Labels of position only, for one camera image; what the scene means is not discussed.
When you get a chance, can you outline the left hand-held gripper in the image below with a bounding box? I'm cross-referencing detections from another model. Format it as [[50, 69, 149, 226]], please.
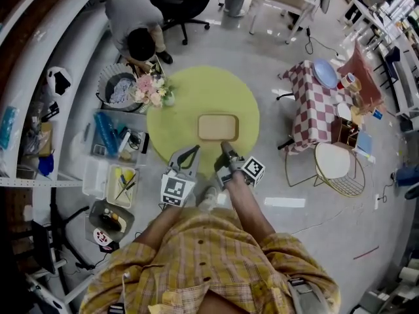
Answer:
[[159, 145, 201, 208]]

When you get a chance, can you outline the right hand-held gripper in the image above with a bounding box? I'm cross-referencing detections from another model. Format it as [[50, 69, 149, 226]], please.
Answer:
[[214, 141, 266, 190]]

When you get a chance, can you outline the beige rectangular tray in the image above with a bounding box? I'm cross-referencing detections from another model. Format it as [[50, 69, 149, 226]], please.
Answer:
[[196, 113, 240, 143]]

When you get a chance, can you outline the person's left forearm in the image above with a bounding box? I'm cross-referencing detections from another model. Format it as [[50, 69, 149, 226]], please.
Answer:
[[134, 204, 184, 250]]

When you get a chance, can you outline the person's right forearm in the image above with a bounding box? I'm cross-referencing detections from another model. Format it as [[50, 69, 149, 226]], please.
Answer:
[[224, 171, 278, 238]]

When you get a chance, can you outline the grey plastic tray with items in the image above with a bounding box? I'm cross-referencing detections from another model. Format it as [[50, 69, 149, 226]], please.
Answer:
[[88, 200, 136, 243]]

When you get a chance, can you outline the person's right white shoe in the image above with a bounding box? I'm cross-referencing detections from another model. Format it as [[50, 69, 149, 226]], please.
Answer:
[[196, 186, 219, 212]]

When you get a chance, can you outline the green round table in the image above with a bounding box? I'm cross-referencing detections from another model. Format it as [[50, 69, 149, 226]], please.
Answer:
[[146, 65, 261, 180]]

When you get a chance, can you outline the cream box of utensils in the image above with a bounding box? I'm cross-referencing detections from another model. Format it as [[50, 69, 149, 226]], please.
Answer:
[[105, 164, 140, 209]]

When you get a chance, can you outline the clear plastic storage bin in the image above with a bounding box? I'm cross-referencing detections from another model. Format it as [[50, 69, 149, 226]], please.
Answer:
[[88, 109, 150, 166]]

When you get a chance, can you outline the pink and white flower bouquet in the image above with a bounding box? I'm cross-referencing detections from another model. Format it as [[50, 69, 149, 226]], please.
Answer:
[[129, 72, 176, 109]]

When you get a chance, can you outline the white perforated box lid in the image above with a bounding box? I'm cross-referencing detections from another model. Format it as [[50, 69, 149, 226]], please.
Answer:
[[81, 157, 109, 200]]

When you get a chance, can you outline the red checkered cloth table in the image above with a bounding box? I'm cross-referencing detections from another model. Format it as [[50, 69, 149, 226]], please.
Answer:
[[278, 60, 367, 153]]

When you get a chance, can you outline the white box of dark items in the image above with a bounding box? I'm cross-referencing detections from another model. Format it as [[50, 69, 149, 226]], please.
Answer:
[[143, 56, 166, 78]]

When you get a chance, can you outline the yellow plaid shirt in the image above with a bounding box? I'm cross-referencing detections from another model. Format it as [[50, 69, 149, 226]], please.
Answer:
[[79, 204, 341, 314]]

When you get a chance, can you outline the grey pleated laundry basket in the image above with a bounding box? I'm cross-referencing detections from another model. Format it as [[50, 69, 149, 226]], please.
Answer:
[[96, 63, 141, 113]]

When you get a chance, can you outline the red and white round disc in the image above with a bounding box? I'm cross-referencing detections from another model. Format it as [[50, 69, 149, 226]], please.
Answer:
[[92, 227, 112, 247]]

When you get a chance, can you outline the small black box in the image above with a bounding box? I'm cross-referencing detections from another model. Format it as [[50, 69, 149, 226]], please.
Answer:
[[98, 240, 120, 254]]

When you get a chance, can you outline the brown wooden box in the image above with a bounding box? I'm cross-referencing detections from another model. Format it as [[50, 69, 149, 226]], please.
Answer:
[[330, 116, 361, 148]]

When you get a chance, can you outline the blue plate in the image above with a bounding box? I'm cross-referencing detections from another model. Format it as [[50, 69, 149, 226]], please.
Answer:
[[311, 58, 338, 90]]

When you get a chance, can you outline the blue notebook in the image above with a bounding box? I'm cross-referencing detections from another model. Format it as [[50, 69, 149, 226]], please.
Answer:
[[353, 130, 374, 158]]

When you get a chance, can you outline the black and white soccer ball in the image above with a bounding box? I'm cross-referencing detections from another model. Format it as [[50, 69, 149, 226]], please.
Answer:
[[45, 66, 73, 97]]

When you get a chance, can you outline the black office chair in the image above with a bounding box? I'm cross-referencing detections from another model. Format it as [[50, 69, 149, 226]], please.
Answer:
[[143, 0, 212, 45]]

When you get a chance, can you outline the pink cloth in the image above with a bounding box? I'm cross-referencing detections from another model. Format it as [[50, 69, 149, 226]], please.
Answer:
[[337, 41, 384, 111]]

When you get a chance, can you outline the black monitor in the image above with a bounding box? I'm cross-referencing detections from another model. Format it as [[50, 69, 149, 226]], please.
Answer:
[[31, 220, 56, 276]]

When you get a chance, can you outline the red floor strip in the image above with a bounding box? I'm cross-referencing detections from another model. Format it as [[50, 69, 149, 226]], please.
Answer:
[[353, 245, 380, 260]]

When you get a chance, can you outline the white shelf unit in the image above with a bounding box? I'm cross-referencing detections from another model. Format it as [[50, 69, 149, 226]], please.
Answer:
[[0, 0, 112, 189]]

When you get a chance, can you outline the white round gold-frame chair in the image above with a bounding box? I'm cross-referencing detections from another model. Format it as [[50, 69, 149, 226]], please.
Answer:
[[283, 141, 367, 198]]

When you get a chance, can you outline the grey shoulder strap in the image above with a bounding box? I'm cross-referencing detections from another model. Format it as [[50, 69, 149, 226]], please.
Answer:
[[287, 276, 328, 314]]

